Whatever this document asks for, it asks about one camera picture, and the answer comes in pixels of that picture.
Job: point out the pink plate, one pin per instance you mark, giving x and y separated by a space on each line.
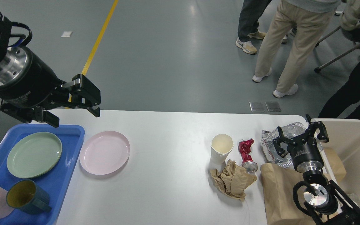
104 153

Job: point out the person in dark jeans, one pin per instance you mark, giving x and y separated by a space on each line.
248 24

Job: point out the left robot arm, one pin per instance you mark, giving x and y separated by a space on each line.
14 34

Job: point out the metal floor plate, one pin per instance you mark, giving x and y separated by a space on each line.
270 106

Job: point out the crumpled silver foil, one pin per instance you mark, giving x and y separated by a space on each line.
289 131

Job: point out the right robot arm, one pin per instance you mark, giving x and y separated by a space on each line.
316 196

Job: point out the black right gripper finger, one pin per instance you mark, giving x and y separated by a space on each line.
316 130
281 139

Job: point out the office chair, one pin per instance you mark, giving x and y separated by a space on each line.
349 24

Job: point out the white paper cup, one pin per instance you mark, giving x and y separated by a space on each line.
221 146

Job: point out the teal mug yellow inside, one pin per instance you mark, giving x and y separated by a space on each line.
28 197

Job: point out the brown paper bag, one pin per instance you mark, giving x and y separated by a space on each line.
278 184

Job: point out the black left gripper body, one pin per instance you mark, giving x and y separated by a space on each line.
25 80

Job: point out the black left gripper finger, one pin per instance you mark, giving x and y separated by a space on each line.
80 92
27 115

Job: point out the crushed red can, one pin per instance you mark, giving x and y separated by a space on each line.
244 148

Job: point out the person in khaki trousers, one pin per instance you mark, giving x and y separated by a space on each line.
311 18

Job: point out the brown paper in bin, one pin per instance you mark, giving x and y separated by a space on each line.
336 164

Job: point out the blue plastic tray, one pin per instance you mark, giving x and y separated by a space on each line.
55 182

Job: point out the crumpled brown paper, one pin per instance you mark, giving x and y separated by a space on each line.
232 180

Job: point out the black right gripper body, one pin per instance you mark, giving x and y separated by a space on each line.
305 154

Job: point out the green plate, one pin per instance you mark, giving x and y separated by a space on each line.
34 155

